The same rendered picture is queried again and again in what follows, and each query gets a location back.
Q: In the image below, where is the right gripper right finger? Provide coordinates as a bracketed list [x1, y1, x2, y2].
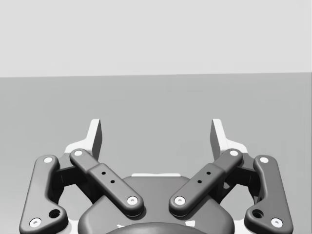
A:
[168, 118, 294, 234]

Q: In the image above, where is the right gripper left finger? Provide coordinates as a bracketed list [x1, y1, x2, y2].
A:
[19, 118, 145, 234]

